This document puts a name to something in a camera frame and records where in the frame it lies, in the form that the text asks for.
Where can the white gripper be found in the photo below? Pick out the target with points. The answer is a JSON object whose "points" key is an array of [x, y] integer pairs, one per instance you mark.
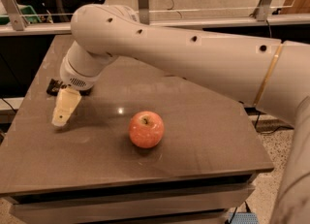
{"points": [[75, 76]]}

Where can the black rxbar chocolate bar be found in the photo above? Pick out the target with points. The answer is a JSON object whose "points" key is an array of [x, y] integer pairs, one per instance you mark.
{"points": [[55, 85]]}

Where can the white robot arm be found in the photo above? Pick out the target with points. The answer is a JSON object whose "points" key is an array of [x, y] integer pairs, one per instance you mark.
{"points": [[268, 74]]}

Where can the red apple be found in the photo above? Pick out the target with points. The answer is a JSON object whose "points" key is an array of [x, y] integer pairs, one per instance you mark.
{"points": [[146, 129]]}

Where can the green bin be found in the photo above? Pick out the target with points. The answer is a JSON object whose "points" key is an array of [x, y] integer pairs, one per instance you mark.
{"points": [[27, 12]]}

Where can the grey table drawer front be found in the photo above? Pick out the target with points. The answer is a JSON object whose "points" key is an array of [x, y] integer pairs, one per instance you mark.
{"points": [[192, 205]]}

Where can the blue perforated box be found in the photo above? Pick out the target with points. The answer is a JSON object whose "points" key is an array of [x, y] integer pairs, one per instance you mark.
{"points": [[243, 218]]}

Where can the left metal glass bracket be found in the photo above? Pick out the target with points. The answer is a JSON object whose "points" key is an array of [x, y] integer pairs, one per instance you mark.
{"points": [[17, 21]]}

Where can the middle metal glass bracket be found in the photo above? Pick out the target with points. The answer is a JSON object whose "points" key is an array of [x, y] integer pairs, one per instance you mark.
{"points": [[143, 6]]}

